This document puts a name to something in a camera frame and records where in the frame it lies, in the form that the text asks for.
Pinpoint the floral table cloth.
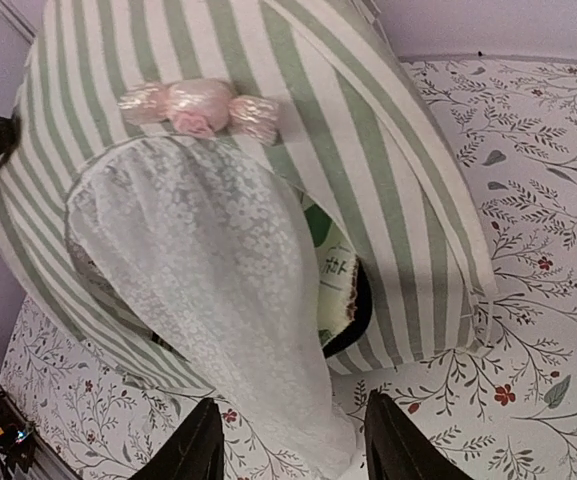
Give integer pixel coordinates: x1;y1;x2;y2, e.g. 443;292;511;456
0;59;577;479

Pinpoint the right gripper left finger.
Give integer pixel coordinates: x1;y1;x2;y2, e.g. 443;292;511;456
130;398;224;480

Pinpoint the avocado print cushion mat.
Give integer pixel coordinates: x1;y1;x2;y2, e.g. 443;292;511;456
300;194;359;357

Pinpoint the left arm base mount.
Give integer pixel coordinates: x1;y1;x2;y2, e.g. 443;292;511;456
0;392;36;479

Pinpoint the striped fabric pet tent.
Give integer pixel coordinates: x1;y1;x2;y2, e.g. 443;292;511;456
0;1;496;479

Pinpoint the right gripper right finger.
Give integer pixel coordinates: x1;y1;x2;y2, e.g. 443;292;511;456
364;390;471;480

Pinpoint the left aluminium frame post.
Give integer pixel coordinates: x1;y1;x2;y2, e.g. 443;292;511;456
0;0;36;44

